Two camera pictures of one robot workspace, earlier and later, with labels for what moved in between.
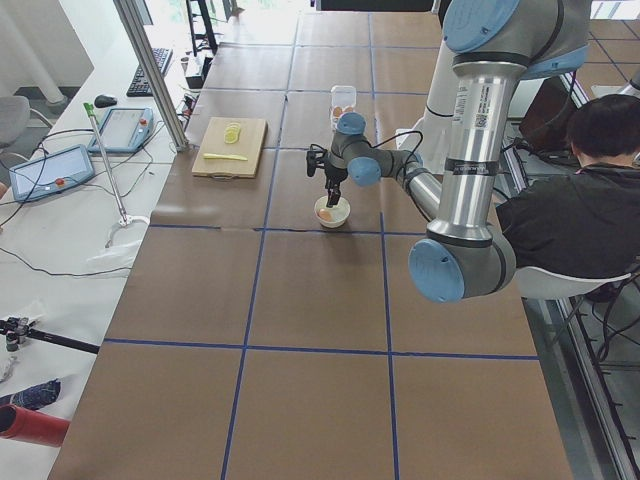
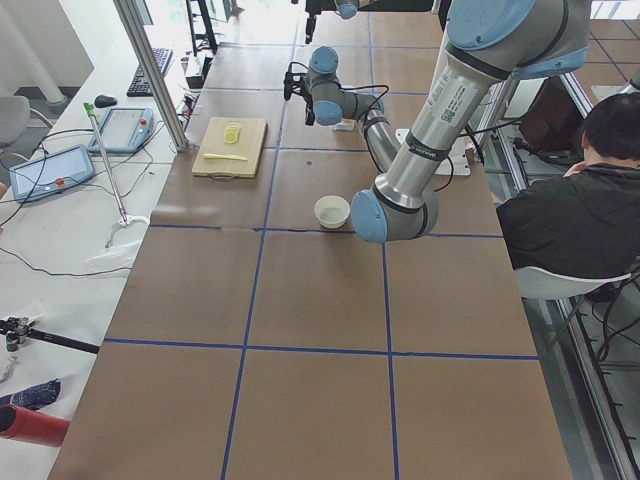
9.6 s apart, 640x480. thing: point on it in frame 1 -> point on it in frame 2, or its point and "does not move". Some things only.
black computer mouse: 102,101 does not move
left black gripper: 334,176 -> 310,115
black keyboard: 139,85 does not move
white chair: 533,282 does not move
